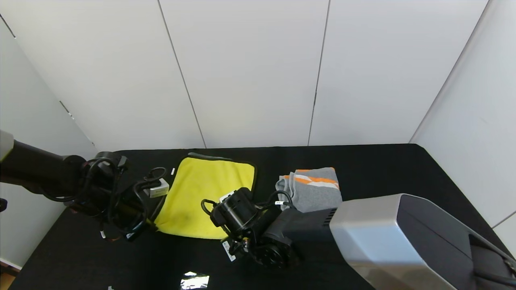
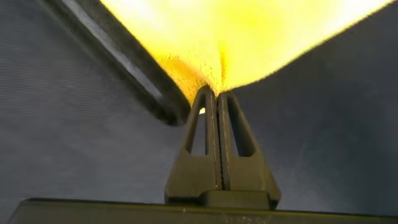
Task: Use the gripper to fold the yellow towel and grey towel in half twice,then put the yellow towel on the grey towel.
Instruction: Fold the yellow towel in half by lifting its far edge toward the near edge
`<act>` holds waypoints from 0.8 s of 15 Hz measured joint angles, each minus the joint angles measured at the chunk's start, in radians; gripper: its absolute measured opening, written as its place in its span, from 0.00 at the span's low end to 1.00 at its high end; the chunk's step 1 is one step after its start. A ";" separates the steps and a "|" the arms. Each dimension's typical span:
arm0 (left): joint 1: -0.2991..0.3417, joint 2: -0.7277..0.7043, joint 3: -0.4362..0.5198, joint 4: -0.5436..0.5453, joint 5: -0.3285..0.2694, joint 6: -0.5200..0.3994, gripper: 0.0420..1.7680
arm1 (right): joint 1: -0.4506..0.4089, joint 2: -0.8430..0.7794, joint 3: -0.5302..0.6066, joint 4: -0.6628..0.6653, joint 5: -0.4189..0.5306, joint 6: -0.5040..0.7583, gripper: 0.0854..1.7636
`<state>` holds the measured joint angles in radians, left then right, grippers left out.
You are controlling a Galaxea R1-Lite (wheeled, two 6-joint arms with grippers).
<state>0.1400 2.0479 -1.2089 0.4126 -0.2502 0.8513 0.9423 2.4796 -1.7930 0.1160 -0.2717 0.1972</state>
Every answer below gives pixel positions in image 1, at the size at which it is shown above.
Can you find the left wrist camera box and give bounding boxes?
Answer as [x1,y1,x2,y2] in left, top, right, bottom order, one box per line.
[144,178,170,198]

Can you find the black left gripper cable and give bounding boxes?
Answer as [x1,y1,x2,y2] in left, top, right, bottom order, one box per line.
[133,167,168,226]

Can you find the grey towel with orange marks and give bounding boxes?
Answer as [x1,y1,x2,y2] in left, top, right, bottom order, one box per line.
[275,167,343,213]

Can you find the yellow towel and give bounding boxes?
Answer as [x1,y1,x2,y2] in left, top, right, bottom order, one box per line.
[154,155,256,240]

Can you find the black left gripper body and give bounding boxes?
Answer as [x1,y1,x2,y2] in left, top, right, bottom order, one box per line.
[113,195,154,242]

